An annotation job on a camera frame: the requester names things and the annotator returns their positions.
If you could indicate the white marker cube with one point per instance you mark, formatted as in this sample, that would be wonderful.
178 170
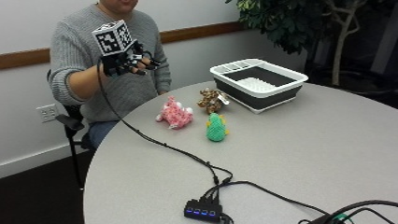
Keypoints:
113 38

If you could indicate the pink plush toy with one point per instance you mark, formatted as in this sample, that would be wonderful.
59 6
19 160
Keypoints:
175 114

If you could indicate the black office chair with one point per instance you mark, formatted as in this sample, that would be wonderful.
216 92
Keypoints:
74 124

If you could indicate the black usb hub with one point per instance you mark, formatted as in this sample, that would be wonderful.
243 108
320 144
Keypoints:
203 211

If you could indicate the brown plush toy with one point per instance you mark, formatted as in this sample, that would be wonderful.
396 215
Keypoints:
212 99

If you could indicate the white and grey dish tub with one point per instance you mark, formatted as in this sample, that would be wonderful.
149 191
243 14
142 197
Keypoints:
258 84

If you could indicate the the person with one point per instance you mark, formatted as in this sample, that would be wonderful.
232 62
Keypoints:
109 62

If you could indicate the green indoor tree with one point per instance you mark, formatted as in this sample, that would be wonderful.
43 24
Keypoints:
307 28

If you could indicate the wooden wall rail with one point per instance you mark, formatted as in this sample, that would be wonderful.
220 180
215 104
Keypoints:
125 43

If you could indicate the green plush toy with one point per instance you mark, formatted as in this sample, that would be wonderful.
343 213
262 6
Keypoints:
216 128

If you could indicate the white wall outlet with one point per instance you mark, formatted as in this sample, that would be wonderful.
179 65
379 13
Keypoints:
47 113

